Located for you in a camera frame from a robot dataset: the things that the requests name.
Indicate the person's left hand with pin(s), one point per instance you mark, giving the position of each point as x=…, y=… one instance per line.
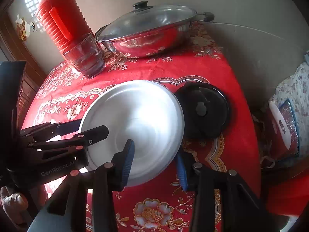
x=14, y=204

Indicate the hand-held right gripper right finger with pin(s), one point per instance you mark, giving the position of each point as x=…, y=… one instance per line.
x=182, y=174

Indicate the black round lid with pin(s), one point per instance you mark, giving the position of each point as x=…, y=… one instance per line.
x=212, y=123

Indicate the stainless steel pot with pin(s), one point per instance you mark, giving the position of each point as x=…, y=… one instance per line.
x=154, y=43

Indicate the floral fabric bag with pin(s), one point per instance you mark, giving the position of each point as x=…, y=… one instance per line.
x=297, y=87

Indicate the orange thermos flask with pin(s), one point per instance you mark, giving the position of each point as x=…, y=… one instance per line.
x=60, y=0

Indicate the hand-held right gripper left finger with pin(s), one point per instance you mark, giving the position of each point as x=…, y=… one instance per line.
x=128, y=162

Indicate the glass pot lid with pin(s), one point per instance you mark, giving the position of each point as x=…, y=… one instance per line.
x=149, y=21

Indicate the red floral tablecloth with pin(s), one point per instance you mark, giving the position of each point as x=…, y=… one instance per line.
x=154, y=71

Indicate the wooden door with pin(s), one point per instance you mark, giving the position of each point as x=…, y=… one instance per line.
x=14, y=46

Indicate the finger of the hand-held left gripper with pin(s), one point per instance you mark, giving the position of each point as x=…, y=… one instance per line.
x=96, y=133
x=67, y=127

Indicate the clear glass cup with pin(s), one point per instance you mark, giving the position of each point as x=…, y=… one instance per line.
x=87, y=60

